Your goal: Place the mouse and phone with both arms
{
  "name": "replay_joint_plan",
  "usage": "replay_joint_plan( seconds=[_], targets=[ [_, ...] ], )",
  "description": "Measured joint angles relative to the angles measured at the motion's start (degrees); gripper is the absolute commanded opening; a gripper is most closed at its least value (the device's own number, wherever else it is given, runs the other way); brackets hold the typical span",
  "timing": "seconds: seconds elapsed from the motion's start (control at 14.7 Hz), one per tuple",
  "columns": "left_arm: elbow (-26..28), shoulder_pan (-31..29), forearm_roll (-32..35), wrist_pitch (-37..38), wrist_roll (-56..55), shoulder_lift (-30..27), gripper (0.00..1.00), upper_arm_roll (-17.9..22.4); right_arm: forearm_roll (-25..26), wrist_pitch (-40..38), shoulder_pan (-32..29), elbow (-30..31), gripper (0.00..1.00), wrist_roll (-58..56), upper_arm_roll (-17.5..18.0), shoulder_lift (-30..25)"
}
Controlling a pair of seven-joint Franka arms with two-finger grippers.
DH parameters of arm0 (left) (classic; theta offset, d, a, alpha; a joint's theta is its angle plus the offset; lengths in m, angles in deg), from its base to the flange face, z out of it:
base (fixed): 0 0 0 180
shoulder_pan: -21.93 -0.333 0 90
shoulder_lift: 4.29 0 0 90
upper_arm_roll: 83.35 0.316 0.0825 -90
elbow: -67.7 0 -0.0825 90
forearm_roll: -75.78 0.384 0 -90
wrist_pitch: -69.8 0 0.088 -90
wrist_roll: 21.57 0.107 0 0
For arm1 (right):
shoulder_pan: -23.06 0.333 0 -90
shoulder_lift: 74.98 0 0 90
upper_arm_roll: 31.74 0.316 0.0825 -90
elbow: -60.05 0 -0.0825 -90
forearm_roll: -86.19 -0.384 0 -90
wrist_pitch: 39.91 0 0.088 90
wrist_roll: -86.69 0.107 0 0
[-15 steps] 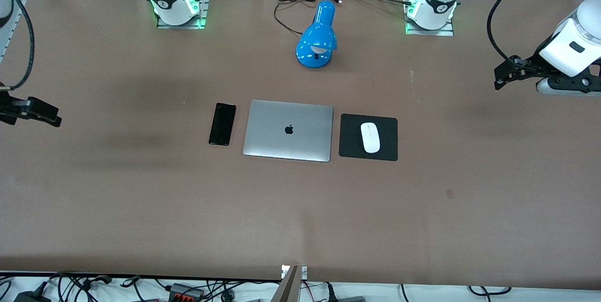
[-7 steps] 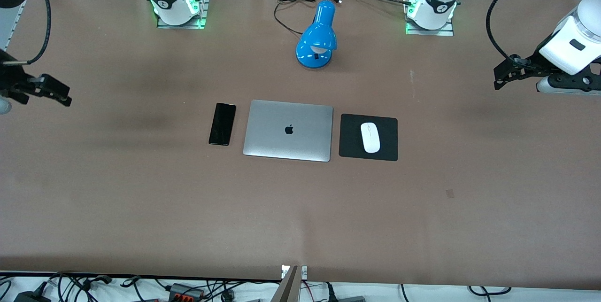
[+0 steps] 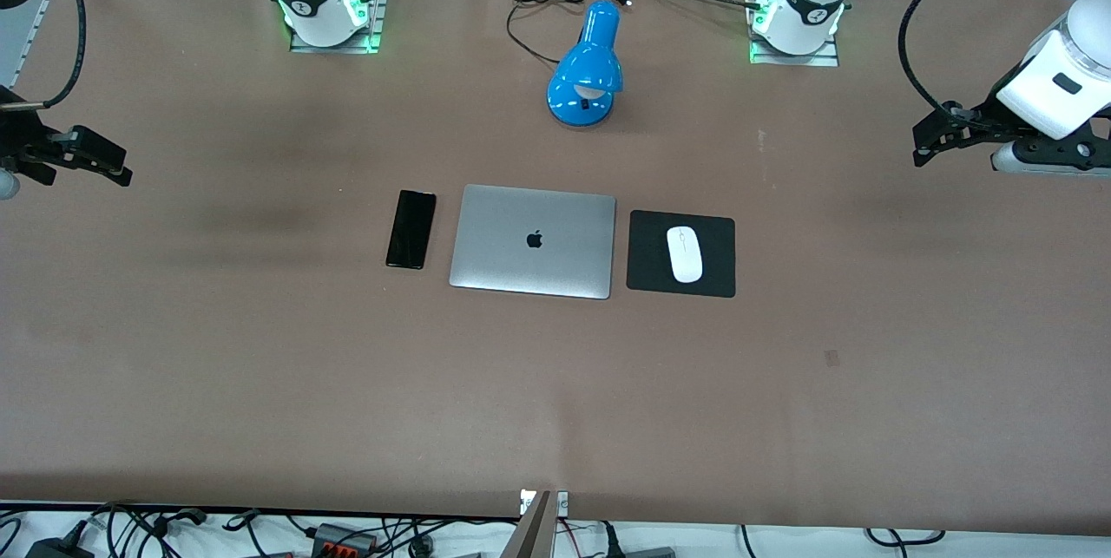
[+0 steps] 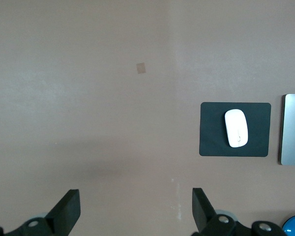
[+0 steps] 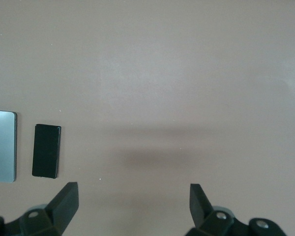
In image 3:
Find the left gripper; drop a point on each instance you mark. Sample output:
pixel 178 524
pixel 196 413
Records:
pixel 988 118

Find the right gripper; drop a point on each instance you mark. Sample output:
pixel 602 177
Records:
pixel 19 139

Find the white computer mouse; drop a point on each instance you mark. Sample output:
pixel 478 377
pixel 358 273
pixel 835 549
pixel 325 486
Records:
pixel 685 253

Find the black smartphone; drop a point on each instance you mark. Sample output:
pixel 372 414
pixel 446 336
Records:
pixel 411 228

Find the black mouse pad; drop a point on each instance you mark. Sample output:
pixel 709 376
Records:
pixel 647 256

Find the black power adapter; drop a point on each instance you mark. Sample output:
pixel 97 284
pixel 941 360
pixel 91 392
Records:
pixel 56 549

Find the blue desk lamp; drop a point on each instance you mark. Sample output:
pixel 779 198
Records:
pixel 586 72

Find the black box orange connectors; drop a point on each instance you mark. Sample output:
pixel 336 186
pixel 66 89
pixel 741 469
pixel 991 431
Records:
pixel 343 537

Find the silver closed laptop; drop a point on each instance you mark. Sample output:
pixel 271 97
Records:
pixel 531 239

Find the black floor plug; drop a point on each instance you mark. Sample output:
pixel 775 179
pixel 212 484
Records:
pixel 612 542

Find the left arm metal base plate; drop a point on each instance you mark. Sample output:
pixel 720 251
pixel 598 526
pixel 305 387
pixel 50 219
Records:
pixel 794 57

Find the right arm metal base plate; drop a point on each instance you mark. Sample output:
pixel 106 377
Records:
pixel 378 3

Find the white table edge bracket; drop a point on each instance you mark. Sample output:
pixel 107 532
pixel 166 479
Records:
pixel 562 502

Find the brown wooden post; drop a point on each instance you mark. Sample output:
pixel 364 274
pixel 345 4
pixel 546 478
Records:
pixel 531 532

